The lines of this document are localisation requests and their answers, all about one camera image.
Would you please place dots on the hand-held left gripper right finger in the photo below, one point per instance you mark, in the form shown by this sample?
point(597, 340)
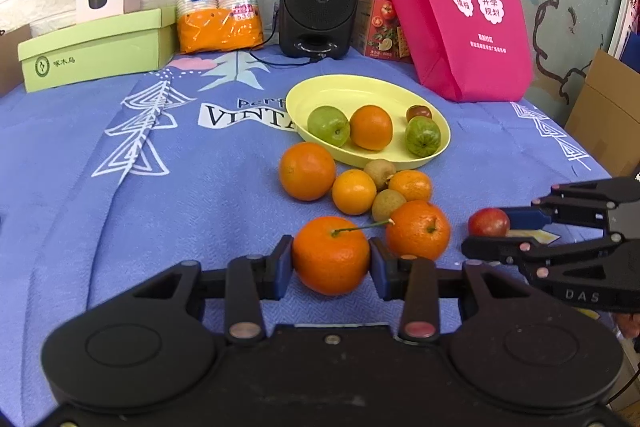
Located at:
point(378, 271)

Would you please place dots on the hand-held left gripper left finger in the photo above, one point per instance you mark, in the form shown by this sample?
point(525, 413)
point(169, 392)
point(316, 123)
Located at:
point(283, 266)

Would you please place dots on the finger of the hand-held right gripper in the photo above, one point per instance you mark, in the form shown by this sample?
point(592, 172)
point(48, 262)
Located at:
point(492, 248)
point(530, 218)

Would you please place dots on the small red apple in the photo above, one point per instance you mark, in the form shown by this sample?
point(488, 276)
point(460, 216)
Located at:
point(487, 223)

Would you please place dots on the orange with green stem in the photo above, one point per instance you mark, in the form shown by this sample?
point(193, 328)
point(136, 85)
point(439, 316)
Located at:
point(330, 259)

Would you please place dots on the yellow plate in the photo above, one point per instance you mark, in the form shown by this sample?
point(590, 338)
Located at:
point(345, 94)

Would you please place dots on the small brown kiwi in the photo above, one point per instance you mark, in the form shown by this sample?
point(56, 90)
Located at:
point(379, 173)
point(387, 206)

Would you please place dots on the small orange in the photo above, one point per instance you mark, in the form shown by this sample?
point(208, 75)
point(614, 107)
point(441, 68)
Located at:
point(411, 185)

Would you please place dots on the large orange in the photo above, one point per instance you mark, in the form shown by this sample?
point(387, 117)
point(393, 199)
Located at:
point(307, 171)

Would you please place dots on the brown cardboard box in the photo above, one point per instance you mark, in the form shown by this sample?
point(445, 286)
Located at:
point(607, 112)
point(12, 62)

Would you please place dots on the green guava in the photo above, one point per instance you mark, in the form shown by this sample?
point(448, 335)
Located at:
point(422, 137)

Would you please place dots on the blue printed tablecloth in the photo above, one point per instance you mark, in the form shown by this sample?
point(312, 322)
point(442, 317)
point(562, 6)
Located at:
point(150, 207)

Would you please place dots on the green apple on plate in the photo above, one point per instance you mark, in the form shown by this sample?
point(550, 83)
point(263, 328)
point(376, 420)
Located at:
point(327, 126)

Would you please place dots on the small dark red jujube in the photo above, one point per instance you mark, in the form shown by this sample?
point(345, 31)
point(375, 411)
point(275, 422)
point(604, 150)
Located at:
point(417, 113)

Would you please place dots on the pink tote bag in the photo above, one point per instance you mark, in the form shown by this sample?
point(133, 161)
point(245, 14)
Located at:
point(450, 7)

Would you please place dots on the red snack box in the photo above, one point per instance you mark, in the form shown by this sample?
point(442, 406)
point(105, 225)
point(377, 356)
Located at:
point(382, 29)

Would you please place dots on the light green shoe box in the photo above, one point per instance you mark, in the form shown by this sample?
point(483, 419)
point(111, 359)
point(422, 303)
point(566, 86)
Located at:
point(95, 57)

